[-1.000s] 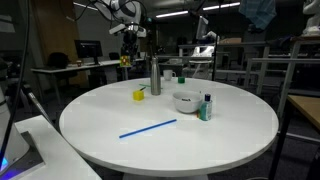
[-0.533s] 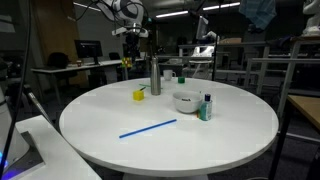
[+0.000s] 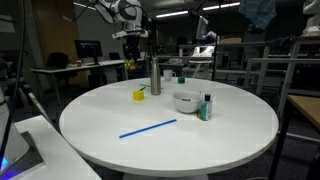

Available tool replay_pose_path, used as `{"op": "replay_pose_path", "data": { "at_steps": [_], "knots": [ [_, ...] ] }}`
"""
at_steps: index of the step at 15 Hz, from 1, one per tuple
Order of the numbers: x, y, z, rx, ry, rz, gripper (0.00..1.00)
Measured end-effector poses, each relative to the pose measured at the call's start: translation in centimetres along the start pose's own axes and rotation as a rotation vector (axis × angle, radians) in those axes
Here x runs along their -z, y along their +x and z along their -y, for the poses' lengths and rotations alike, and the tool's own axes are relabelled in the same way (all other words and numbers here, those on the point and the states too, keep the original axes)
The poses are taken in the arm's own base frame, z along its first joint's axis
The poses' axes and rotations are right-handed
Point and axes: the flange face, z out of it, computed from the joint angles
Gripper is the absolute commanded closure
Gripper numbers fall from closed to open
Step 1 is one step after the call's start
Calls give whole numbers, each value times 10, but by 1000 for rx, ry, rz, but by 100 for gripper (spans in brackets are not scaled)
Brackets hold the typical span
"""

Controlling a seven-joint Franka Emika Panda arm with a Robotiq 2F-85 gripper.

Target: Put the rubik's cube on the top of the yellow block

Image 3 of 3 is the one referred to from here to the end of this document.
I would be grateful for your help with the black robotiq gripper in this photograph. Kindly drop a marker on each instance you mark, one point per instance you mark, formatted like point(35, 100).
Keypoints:
point(132, 45)

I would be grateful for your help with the multicoloured rubik's cube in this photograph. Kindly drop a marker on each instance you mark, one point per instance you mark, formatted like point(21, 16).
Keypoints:
point(130, 65)

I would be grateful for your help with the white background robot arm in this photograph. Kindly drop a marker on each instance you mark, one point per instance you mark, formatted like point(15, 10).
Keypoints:
point(311, 20)
point(204, 33)

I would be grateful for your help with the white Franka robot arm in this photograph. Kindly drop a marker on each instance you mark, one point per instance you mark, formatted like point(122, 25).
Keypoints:
point(125, 13)

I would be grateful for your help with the yellow block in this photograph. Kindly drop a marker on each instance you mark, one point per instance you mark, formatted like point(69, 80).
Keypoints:
point(138, 95)

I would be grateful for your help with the stainless steel water bottle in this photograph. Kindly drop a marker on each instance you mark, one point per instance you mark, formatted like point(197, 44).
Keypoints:
point(155, 76)

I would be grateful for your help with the green straw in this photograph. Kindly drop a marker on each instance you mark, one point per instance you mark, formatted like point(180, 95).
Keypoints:
point(145, 85)

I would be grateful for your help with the black pen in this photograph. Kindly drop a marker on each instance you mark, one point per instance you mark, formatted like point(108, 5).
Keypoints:
point(143, 88)

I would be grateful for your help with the white mug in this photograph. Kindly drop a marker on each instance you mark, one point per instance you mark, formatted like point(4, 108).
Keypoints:
point(168, 75)

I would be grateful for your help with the black monitor on desk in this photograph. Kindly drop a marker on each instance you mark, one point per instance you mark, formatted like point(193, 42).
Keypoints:
point(87, 49)

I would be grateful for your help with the long white desk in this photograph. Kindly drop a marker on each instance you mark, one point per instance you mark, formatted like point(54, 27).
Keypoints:
point(83, 66)

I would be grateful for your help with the small red cup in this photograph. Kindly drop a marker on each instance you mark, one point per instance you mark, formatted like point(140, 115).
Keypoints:
point(79, 63)

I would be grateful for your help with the ceiling light strip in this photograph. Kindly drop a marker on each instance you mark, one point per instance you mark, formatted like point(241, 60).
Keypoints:
point(171, 14)
point(221, 6)

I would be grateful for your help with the black office chair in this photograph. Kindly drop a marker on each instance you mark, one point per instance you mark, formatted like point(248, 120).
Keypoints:
point(58, 61)

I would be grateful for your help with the white bowl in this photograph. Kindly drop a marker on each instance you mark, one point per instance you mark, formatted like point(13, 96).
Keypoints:
point(186, 103)

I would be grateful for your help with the blue straw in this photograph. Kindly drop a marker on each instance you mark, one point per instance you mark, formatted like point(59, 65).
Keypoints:
point(148, 128)

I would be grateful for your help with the hand sanitizer bottle blue cap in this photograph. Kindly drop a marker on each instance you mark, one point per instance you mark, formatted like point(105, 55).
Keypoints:
point(206, 110)

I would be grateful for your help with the white robot stand table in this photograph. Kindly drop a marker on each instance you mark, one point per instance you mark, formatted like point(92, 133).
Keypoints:
point(60, 156)

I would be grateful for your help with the hanging blue cloth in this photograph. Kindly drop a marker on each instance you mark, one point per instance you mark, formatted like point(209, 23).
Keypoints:
point(258, 13)

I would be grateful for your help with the wooden table black legs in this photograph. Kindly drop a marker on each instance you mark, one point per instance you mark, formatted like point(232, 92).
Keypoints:
point(306, 106)

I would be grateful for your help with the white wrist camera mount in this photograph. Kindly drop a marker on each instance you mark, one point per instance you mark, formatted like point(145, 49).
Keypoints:
point(140, 33)

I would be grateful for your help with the grey metal frame table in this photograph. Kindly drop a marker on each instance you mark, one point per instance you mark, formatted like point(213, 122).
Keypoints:
point(266, 61)
point(200, 61)

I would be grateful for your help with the grey metal base plate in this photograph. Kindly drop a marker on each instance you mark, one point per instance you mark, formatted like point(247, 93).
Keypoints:
point(26, 160)

